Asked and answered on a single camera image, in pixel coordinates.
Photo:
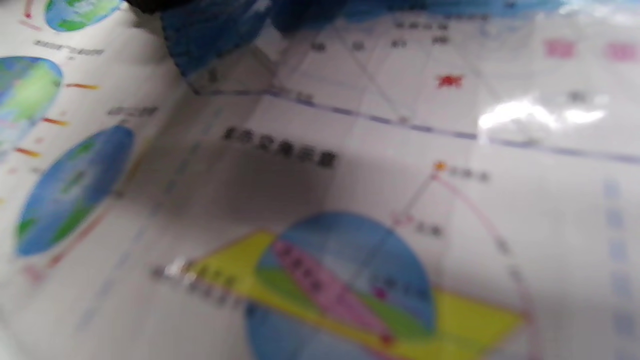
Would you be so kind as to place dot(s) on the person's right hand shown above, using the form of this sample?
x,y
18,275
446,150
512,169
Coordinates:
x,y
200,35

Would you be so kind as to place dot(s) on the colourful world map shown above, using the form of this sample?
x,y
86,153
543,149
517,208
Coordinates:
x,y
350,175

